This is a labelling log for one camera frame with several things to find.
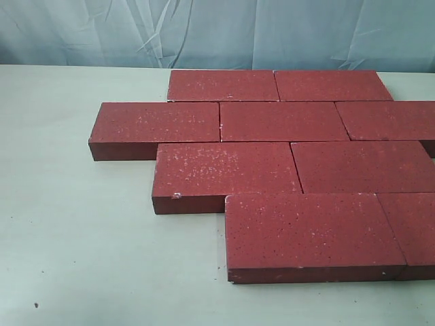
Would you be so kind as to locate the base brick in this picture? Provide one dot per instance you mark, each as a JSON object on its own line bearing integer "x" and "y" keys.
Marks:
{"x": 363, "y": 167}
{"x": 389, "y": 121}
{"x": 330, "y": 86}
{"x": 222, "y": 85}

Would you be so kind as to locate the centre lower base brick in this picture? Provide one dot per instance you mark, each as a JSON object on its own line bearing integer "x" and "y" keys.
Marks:
{"x": 363, "y": 167}

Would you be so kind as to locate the white backdrop cloth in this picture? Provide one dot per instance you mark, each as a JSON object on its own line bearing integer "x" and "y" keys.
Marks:
{"x": 347, "y": 35}

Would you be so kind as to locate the rear right base brick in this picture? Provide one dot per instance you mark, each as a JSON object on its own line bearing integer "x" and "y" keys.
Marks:
{"x": 330, "y": 86}

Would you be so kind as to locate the red brick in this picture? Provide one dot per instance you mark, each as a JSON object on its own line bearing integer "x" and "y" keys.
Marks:
{"x": 309, "y": 238}
{"x": 281, "y": 121}
{"x": 194, "y": 178}
{"x": 133, "y": 131}
{"x": 411, "y": 217}

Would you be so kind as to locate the rear left base brick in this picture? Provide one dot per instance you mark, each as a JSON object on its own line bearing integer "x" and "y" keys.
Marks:
{"x": 222, "y": 85}

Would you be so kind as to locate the right middle base brick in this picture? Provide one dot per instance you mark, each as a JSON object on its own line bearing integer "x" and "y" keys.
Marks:
{"x": 389, "y": 121}

